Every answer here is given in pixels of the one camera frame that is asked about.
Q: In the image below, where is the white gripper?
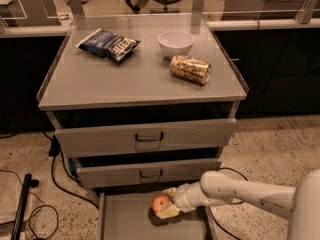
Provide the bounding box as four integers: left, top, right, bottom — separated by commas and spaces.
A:
156, 182, 209, 219

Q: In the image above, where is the red apple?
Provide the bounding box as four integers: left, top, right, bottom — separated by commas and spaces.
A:
152, 194, 170, 213

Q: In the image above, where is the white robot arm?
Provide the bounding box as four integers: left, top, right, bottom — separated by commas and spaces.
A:
152, 169, 320, 240

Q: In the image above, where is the bottom grey drawer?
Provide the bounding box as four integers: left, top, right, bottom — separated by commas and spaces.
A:
96, 184, 217, 240

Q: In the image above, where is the grey drawer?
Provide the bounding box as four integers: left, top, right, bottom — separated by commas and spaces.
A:
96, 184, 217, 240
55, 118, 236, 158
77, 158, 222, 188

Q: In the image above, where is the middle grey drawer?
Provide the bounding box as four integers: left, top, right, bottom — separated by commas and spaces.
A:
77, 158, 222, 188

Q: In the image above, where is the top grey drawer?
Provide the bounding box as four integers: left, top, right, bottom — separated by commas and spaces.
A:
55, 118, 236, 158

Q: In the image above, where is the grey drawer cabinet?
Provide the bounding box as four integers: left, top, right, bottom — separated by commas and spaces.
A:
38, 14, 247, 172

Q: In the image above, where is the gold drink can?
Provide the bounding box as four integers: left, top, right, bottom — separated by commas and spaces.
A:
170, 55, 211, 85

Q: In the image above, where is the black pole on floor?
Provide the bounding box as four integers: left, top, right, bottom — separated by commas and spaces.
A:
10, 173, 38, 240

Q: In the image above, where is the white bowl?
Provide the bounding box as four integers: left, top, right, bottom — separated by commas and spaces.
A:
158, 30, 194, 58

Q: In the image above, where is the blue chip bag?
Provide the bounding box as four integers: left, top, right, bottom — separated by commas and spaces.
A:
76, 29, 141, 63

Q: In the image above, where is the black floor cable right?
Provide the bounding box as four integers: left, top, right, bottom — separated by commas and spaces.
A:
209, 166, 249, 240

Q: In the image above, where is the black floor cable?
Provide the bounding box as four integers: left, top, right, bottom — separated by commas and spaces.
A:
41, 130, 100, 210
209, 166, 249, 240

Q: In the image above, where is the black floor cable left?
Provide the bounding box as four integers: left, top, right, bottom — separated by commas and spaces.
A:
41, 130, 100, 210

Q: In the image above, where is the thin cable loop left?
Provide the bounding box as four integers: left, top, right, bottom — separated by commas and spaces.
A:
0, 169, 60, 240

